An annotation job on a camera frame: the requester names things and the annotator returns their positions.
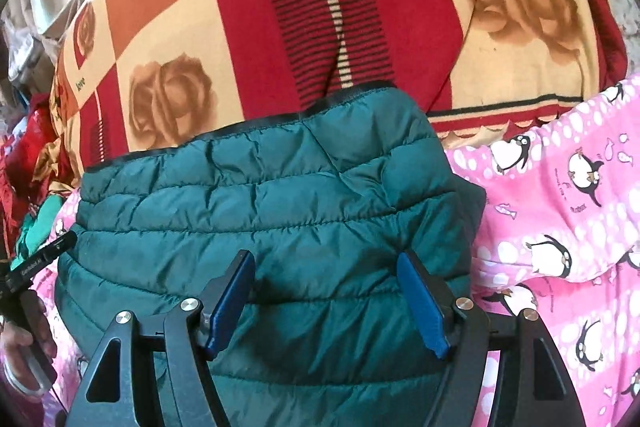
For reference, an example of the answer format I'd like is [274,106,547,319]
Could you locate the red satin cloth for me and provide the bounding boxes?
[0,107,66,233]

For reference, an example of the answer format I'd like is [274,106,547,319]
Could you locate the pink penguin-print blanket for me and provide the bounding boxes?
[0,77,640,427]

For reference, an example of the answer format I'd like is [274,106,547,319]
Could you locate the red cream rose-print blanket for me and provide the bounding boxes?
[50,0,628,188]

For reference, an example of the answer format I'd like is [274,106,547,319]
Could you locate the teal puffer jacket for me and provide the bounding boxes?
[54,81,488,427]

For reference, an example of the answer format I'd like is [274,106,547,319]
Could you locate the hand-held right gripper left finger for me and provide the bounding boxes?
[65,249,257,427]

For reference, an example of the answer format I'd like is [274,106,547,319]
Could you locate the gold patterned cloth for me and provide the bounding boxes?
[31,141,83,200]

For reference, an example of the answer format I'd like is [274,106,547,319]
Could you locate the person's left hand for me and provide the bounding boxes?
[0,294,58,390]

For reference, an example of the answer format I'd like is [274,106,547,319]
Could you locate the green cloth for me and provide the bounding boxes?
[19,197,73,260]

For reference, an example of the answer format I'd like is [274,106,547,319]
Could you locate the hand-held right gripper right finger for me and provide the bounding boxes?
[396,249,586,427]

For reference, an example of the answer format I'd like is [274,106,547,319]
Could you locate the pale grey cloth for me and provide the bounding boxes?
[0,0,108,95]

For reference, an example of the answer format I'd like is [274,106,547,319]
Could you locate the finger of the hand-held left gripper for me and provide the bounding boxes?
[52,231,79,254]

